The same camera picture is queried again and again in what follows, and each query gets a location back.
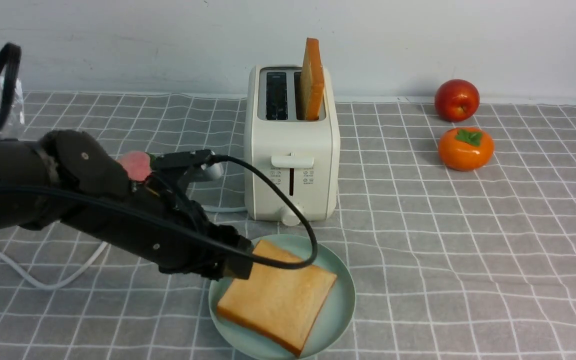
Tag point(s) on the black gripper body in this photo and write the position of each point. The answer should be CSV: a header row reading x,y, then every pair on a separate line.
x,y
171,251

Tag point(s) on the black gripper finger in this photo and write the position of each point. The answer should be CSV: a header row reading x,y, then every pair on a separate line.
x,y
238,267

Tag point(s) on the toast slice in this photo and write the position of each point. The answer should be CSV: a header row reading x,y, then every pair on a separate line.
x,y
312,81
276,309

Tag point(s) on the white two-slot toaster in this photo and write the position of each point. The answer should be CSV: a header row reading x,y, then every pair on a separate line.
x,y
300,157

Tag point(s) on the pink peach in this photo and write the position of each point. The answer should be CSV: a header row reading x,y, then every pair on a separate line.
x,y
137,164

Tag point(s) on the light green round plate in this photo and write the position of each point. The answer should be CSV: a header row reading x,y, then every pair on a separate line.
x,y
334,319

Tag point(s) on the grey checked tablecloth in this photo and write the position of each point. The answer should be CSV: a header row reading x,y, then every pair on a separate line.
x,y
447,265

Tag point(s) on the orange persimmon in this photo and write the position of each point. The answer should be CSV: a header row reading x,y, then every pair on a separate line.
x,y
465,149

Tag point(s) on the red apple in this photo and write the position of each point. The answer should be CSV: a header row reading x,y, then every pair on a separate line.
x,y
456,100

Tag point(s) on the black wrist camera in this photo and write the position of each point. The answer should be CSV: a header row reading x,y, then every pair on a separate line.
x,y
183,168

